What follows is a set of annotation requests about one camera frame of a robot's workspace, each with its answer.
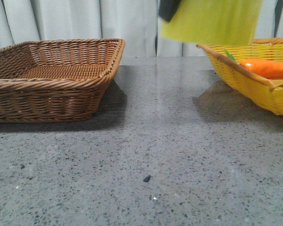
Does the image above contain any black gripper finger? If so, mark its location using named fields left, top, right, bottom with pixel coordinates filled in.
left=158, top=0, right=181, bottom=22

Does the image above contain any yellow tape roll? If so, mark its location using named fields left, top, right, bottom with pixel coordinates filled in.
left=161, top=0, right=262, bottom=46

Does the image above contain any grey curtain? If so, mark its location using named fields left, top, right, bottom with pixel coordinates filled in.
left=0, top=0, right=283, bottom=57

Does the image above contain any orange toy carrot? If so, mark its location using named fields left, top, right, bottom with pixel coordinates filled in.
left=234, top=58, right=283, bottom=80

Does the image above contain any brown wicker basket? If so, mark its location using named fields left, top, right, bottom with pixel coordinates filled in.
left=0, top=38, right=125, bottom=123

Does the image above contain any yellow woven basket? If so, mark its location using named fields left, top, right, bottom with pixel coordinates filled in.
left=197, top=38, right=283, bottom=116

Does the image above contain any small black debris chip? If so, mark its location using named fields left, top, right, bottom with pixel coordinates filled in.
left=143, top=175, right=151, bottom=182

